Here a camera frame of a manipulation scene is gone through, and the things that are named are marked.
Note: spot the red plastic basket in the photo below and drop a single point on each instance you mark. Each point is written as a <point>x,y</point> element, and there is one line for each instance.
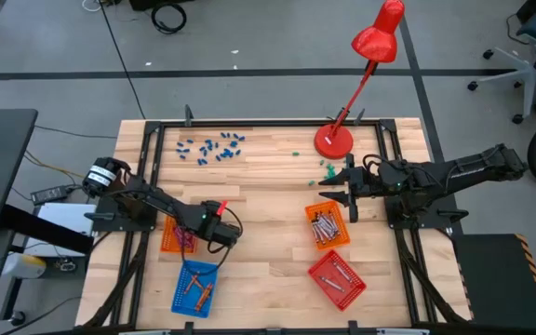
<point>342,298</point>

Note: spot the red desk lamp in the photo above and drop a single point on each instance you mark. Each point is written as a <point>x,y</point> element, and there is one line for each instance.
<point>377,39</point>

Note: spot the black frame clamp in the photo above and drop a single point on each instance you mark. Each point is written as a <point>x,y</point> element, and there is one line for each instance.
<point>188,115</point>
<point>188,327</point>
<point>352,327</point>
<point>359,116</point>

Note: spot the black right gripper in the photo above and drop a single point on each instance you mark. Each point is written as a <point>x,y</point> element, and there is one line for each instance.
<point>368,181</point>

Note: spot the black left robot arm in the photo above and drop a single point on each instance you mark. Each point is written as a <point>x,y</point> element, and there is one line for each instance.
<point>156,200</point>

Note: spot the black power adapter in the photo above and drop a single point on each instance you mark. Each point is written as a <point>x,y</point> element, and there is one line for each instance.
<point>48,195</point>

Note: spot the white box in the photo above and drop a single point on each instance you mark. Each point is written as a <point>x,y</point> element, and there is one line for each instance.
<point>63,218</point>

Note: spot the orange plastic basket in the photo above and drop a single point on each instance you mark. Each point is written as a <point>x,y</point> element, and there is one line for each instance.
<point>168,242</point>
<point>312,215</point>

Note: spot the black hazard-striped platform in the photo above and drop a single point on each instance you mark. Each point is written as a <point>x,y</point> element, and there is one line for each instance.
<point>496,279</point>

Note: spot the blue plastic basket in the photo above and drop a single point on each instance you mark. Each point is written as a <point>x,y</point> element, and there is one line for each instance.
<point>179,307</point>

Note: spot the grey office chair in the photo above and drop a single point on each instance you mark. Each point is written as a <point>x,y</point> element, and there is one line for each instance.
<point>531,76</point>

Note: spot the black equipment case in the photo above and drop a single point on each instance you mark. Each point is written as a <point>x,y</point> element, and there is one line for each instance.
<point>156,4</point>

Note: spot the white and yellow bottle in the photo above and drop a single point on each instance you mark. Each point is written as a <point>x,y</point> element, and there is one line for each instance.
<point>23,266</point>

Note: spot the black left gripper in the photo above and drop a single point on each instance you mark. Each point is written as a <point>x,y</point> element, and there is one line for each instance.
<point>225,232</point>

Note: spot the red tag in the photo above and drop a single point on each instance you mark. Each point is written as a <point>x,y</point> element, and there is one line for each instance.
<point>222,208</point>

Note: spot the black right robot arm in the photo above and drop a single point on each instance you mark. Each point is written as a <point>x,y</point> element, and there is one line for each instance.
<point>463,174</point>

